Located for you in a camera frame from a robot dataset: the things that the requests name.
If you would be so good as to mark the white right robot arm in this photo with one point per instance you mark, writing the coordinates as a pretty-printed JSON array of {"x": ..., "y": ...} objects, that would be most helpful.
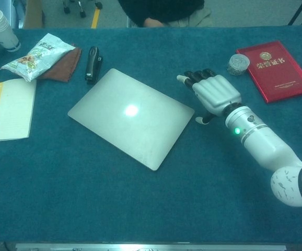
[{"x": 266, "y": 146}]

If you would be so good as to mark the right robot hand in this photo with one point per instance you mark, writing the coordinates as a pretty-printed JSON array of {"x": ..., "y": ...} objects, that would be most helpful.
[{"x": 216, "y": 91}]

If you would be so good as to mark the white chair frame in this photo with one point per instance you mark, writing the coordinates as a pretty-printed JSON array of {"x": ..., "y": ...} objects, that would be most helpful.
[{"x": 129, "y": 22}]

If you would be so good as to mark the small clear round container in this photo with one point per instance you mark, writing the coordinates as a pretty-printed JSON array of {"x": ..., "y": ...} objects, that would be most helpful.
[{"x": 237, "y": 65}]

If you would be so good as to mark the white nut snack bag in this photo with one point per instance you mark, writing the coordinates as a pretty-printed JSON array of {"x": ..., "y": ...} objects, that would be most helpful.
[{"x": 36, "y": 57}]

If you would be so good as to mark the black stapler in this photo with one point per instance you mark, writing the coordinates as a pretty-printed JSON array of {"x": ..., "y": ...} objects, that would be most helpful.
[{"x": 91, "y": 65}]

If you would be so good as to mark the red certificate folder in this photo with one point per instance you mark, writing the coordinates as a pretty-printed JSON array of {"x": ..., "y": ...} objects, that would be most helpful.
[{"x": 279, "y": 78}]

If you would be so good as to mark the aluminium profile rail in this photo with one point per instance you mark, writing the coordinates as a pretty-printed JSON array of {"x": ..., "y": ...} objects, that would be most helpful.
[{"x": 151, "y": 247}]

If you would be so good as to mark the seated person in dark top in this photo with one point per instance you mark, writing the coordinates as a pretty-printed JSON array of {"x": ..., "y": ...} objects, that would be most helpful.
[{"x": 161, "y": 10}]

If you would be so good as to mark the brown leather pouch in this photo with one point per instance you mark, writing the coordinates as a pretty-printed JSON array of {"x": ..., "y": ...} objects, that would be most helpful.
[{"x": 64, "y": 68}]

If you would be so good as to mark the silver Apple laptop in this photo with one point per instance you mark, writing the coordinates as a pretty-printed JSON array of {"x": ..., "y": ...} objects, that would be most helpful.
[{"x": 114, "y": 125}]

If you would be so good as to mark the yellow white Lexicon notebook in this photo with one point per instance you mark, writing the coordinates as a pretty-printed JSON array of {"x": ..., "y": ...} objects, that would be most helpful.
[{"x": 10, "y": 112}]

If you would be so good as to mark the black tripod leg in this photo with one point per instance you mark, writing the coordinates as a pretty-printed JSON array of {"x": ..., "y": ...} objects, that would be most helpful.
[{"x": 298, "y": 13}]

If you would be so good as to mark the brown cardboard box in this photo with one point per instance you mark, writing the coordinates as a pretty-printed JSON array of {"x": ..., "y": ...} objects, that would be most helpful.
[{"x": 32, "y": 13}]

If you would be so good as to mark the blue felt table cloth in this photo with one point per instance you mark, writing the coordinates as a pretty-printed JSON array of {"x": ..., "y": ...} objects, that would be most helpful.
[{"x": 140, "y": 204}]

